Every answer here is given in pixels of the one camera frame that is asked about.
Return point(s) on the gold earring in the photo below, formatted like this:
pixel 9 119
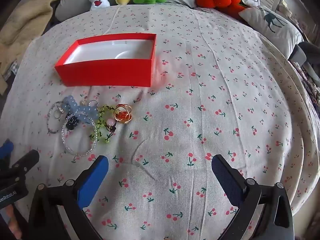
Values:
pixel 82 102

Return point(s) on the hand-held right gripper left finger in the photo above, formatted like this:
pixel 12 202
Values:
pixel 92 180

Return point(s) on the person's left hand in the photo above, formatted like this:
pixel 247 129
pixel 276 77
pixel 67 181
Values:
pixel 11 221

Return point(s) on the beige quilted blanket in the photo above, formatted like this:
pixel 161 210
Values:
pixel 30 20

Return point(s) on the deer print pillow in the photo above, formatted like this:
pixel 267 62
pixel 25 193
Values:
pixel 272 22

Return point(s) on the silver hoop earring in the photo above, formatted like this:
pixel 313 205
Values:
pixel 93 102

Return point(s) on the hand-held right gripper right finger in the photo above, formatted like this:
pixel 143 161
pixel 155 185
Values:
pixel 227 177

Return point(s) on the orange red plush toy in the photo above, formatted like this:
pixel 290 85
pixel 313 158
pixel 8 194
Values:
pixel 215 0

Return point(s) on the black flower brooch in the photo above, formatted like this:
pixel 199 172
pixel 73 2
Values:
pixel 72 123

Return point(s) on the cherry print bed sheet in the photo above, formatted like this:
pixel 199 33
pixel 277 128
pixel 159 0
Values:
pixel 200 92

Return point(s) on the red cardboard box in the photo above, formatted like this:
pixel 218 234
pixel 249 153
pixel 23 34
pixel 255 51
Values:
pixel 105 73

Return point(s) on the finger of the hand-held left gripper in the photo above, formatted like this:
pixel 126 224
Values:
pixel 26 162
pixel 7 148

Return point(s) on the grey pillow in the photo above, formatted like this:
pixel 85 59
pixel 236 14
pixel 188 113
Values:
pixel 75 0

